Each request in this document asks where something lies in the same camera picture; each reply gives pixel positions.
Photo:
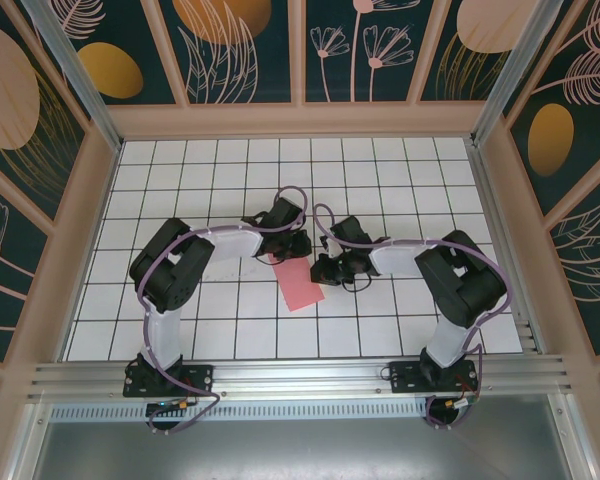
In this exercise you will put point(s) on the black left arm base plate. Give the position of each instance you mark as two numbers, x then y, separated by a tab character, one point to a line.
200	380

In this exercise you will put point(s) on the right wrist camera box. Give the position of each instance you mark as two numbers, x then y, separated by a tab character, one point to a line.
326	242

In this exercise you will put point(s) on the grey sheet metal panel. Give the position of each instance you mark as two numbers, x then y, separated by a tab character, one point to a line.
300	450

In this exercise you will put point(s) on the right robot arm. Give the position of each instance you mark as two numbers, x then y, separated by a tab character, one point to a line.
460	290

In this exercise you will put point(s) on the aluminium corner post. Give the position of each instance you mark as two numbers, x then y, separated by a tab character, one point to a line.
520	65
80	80

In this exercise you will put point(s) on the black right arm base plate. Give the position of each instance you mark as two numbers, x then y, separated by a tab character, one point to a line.
405	380

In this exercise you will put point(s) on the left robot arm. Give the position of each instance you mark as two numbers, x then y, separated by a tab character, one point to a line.
180	285

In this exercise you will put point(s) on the aluminium side rail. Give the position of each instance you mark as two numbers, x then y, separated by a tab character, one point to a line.
504	250

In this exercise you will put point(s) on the long aluminium mounting rail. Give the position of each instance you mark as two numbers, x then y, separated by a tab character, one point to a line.
300	375

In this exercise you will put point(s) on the pink square paper sheet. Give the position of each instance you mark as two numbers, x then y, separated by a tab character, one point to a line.
300	290

